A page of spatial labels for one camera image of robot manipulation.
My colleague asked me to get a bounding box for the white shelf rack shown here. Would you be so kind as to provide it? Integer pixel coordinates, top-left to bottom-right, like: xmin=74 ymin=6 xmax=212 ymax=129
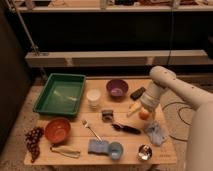
xmin=5 ymin=0 xmax=213 ymax=68

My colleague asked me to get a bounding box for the green yellow peeler tool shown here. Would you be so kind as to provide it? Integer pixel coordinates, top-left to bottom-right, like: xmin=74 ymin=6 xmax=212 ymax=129
xmin=50 ymin=146 xmax=81 ymax=158

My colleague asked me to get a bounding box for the green plastic tray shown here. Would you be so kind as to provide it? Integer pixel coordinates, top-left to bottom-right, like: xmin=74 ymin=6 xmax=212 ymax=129
xmin=33 ymin=73 xmax=86 ymax=117

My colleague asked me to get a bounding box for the black rectangular block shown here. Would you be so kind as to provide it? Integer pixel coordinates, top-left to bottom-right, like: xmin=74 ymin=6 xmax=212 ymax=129
xmin=130 ymin=87 xmax=145 ymax=100

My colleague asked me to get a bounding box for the metal cup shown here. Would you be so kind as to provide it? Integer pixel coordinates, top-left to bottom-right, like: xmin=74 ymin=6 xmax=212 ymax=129
xmin=138 ymin=145 xmax=152 ymax=161

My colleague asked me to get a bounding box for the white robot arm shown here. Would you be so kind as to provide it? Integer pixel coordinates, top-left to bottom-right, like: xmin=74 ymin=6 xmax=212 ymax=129
xmin=138 ymin=66 xmax=213 ymax=171

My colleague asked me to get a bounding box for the black handled utensil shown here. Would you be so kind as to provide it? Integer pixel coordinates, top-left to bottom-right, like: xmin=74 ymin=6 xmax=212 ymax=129
xmin=111 ymin=124 xmax=141 ymax=135

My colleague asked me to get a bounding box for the bunch of dark grapes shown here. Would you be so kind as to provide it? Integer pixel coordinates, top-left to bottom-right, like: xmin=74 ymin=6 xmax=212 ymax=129
xmin=25 ymin=127 xmax=44 ymax=163

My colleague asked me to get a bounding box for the black floor cable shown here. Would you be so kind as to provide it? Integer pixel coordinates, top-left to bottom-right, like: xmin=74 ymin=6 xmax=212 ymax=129
xmin=161 ymin=100 xmax=196 ymax=142

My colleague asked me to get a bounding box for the white plastic cup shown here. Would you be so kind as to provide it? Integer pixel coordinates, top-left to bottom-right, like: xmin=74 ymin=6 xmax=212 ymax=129
xmin=86 ymin=89 xmax=101 ymax=107

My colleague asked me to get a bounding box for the orange fruit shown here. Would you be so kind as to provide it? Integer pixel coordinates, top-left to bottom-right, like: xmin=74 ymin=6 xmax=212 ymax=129
xmin=139 ymin=108 xmax=150 ymax=120

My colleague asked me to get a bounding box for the blue plastic cup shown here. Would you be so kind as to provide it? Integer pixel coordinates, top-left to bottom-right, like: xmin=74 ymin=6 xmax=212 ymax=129
xmin=108 ymin=142 xmax=123 ymax=160

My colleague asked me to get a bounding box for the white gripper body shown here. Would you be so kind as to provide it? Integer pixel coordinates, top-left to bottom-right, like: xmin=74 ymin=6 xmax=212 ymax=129
xmin=140 ymin=82 xmax=166 ymax=111

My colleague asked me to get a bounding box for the purple bowl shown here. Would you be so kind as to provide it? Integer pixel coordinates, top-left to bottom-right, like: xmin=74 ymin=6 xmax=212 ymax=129
xmin=106 ymin=79 xmax=129 ymax=98

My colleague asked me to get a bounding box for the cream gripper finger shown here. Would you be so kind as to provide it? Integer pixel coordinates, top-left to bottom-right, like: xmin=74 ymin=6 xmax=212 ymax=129
xmin=127 ymin=102 xmax=141 ymax=117

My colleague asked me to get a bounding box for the metal fork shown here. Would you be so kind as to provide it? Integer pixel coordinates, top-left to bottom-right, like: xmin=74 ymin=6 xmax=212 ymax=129
xmin=82 ymin=120 xmax=103 ymax=141

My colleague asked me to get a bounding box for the orange-red bowl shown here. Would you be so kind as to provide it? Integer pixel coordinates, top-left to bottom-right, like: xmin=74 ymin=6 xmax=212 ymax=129
xmin=44 ymin=118 xmax=71 ymax=144

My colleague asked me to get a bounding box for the light blue cloth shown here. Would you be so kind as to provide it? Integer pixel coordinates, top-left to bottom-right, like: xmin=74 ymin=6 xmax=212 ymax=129
xmin=144 ymin=121 xmax=167 ymax=146

